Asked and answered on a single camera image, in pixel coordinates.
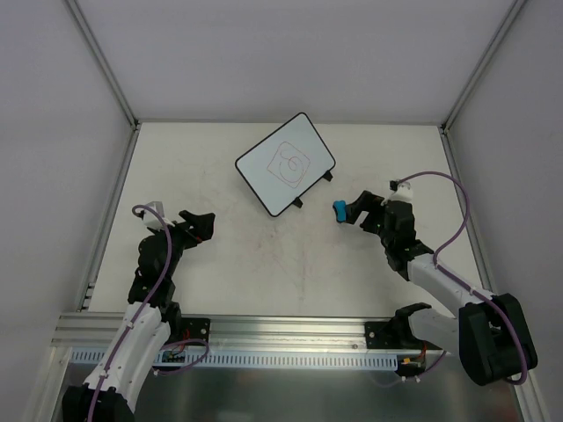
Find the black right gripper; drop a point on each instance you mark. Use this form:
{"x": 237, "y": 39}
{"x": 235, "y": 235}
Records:
{"x": 376, "y": 211}

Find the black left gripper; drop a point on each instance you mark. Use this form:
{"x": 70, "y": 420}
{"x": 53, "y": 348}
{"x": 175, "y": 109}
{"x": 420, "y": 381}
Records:
{"x": 184, "y": 230}

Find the blue whiteboard eraser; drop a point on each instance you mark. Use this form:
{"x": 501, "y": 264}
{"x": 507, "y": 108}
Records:
{"x": 339, "y": 208}

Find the black framed whiteboard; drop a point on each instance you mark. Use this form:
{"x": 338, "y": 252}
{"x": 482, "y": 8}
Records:
{"x": 286, "y": 164}

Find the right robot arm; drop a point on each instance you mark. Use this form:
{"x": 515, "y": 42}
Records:
{"x": 487, "y": 332}

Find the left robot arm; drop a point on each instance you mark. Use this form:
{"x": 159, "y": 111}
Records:
{"x": 152, "y": 322}

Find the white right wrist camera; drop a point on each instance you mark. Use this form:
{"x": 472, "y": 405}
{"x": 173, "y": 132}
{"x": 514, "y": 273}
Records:
{"x": 402, "y": 192}

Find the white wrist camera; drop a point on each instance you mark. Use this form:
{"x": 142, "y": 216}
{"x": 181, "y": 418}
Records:
{"x": 152, "y": 214}
{"x": 402, "y": 192}

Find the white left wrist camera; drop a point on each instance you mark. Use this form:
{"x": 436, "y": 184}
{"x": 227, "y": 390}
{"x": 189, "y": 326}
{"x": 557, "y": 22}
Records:
{"x": 152, "y": 214}

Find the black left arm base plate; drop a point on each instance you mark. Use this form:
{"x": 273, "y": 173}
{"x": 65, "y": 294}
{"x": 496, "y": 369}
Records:
{"x": 194, "y": 328}

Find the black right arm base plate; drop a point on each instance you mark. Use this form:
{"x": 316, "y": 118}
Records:
{"x": 393, "y": 334}

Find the left aluminium side rail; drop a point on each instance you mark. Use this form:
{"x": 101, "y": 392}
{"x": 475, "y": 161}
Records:
{"x": 91, "y": 272}

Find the aluminium side rail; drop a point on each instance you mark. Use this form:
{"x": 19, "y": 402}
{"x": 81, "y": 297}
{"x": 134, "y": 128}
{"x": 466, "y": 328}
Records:
{"x": 91, "y": 272}
{"x": 476, "y": 237}

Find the right aluminium side rail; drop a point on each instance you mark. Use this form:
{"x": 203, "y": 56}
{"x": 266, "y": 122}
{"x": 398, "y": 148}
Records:
{"x": 476, "y": 237}

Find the white slotted cable duct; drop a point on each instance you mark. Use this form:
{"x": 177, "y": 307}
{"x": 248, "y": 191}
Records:
{"x": 223, "y": 359}

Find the aluminium mounting rail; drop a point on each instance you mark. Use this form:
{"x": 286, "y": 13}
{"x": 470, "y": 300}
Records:
{"x": 307, "y": 334}

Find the left aluminium frame post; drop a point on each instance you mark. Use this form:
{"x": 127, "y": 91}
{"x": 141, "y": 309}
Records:
{"x": 77, "y": 14}

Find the aluminium frame post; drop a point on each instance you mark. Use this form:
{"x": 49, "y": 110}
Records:
{"x": 77, "y": 14}
{"x": 492, "y": 46}

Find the right aluminium frame post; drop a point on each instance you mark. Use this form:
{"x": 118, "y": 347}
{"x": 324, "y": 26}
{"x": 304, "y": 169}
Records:
{"x": 492, "y": 46}

